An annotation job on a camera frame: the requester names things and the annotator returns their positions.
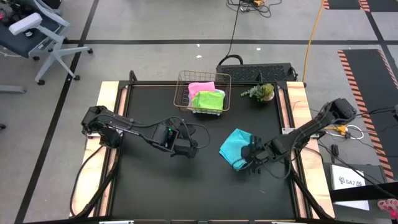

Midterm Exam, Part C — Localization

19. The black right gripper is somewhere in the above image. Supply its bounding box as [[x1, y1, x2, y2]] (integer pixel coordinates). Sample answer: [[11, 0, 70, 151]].
[[241, 136, 275, 163]]

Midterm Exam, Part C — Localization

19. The teal microfiber towel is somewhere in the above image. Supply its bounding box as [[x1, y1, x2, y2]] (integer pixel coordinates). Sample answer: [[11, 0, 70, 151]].
[[218, 128, 254, 172]]

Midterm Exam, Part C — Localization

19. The green microfiber towel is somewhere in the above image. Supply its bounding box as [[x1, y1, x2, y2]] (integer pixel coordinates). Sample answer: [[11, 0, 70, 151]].
[[191, 90, 226, 112]]

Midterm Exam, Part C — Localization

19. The pink microfiber towel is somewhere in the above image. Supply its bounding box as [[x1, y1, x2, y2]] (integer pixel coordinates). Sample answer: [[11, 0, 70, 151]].
[[188, 81, 217, 100]]

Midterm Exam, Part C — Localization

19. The small green potted plant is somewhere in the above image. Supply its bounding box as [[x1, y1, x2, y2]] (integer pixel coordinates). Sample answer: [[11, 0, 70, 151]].
[[241, 83, 275, 103]]

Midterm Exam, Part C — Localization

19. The wooden table side board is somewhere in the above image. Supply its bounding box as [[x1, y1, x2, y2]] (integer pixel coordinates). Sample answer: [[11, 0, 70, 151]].
[[285, 81, 336, 219], [70, 81, 121, 218]]

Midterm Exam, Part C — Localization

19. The black perforated computer case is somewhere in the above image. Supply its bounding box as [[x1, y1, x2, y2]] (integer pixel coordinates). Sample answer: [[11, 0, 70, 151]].
[[215, 62, 297, 83]]

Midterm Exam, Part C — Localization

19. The white labelled box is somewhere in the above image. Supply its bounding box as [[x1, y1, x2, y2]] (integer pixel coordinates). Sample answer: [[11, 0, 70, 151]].
[[330, 164, 371, 212]]

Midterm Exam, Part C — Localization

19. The black beam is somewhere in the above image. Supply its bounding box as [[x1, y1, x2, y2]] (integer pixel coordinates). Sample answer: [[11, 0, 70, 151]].
[[329, 182, 398, 202]]

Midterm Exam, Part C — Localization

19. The black hazard-striped floor mat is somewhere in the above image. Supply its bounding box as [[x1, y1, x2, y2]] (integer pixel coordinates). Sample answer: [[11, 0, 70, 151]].
[[338, 49, 398, 184], [322, 0, 371, 12]]

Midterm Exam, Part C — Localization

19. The pink patterned object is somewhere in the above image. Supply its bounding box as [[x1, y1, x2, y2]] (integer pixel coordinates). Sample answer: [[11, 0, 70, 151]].
[[377, 198, 398, 220]]

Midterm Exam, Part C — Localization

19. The black and red object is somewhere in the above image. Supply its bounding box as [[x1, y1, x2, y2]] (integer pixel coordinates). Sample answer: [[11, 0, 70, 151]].
[[0, 0, 30, 25]]

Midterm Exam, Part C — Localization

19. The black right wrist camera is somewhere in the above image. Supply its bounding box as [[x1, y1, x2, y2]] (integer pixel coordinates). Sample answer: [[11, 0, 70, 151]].
[[248, 161, 262, 175]]

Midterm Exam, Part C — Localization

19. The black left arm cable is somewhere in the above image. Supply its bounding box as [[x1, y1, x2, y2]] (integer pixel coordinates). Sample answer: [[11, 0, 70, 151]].
[[172, 116, 212, 150]]

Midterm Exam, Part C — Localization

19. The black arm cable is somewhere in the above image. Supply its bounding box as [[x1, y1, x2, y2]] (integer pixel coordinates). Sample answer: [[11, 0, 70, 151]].
[[172, 116, 212, 150], [259, 155, 293, 180]]

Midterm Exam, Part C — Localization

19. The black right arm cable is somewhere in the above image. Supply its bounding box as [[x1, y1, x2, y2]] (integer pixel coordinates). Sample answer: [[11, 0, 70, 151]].
[[259, 155, 293, 180]]

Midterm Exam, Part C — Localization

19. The gold wire basket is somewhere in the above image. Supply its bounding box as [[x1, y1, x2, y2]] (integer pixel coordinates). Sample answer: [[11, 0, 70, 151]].
[[173, 70, 233, 117]]

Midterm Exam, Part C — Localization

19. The black diagonal frame strut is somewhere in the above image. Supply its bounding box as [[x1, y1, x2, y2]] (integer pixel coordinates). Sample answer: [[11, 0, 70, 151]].
[[281, 146, 331, 220], [74, 149, 119, 218]]

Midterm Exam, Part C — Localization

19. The black table frame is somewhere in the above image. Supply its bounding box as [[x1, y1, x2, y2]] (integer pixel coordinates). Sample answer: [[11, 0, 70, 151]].
[[98, 70, 308, 224]]

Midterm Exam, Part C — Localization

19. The yellow cable connector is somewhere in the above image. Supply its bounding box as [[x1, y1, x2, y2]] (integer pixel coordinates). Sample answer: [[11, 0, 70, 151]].
[[323, 123, 348, 135]]

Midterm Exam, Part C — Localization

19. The black floor cable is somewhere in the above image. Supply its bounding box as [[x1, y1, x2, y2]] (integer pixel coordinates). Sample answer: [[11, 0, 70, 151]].
[[317, 138, 398, 200], [217, 0, 245, 67]]

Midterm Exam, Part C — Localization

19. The black looping table cable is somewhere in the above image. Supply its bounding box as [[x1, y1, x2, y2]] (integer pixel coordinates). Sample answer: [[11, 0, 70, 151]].
[[69, 144, 107, 218]]

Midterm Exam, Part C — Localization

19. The white cable loop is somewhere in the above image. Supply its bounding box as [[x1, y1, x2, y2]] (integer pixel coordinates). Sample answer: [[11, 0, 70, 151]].
[[329, 124, 365, 141]]

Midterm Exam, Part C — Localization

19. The yellow floor cable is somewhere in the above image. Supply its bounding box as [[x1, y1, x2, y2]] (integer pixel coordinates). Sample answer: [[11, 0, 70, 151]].
[[302, 0, 326, 83]]

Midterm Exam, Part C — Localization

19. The black cable tangle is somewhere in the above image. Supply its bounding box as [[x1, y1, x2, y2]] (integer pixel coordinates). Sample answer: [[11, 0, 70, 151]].
[[226, 0, 283, 19]]

